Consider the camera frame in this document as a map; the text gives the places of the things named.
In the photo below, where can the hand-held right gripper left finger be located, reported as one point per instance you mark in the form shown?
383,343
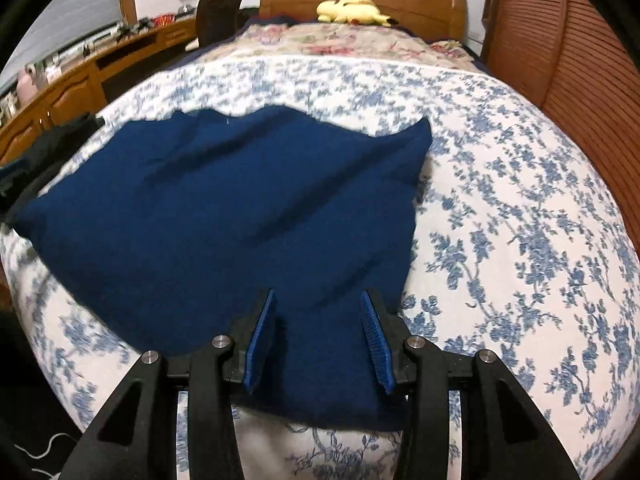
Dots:
262,340

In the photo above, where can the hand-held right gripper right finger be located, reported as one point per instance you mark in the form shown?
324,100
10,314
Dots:
375,345

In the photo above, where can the navy blue suit jacket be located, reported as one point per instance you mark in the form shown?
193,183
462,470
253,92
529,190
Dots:
225,220

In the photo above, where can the black folded clothes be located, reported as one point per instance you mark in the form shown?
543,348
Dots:
45,155

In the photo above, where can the blue floral bed sheet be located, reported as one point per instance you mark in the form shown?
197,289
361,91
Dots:
525,210

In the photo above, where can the pink floral quilt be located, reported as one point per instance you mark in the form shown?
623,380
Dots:
350,42

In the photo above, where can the wooden desk cabinet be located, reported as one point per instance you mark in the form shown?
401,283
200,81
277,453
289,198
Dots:
65,95

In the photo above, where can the brown wooden chair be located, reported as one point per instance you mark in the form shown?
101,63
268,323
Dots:
215,17

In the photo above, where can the red basket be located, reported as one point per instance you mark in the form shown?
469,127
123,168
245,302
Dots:
162,21

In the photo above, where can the yellow plush toy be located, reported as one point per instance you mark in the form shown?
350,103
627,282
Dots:
352,10

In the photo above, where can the wooden bed headboard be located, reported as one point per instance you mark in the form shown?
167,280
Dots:
415,5

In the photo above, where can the pink kettle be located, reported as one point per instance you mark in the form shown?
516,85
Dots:
27,82

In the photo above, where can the wooden louvred wardrobe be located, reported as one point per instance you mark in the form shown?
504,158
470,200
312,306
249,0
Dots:
565,50

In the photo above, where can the grey window blind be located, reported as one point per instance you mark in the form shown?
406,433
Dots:
75,10

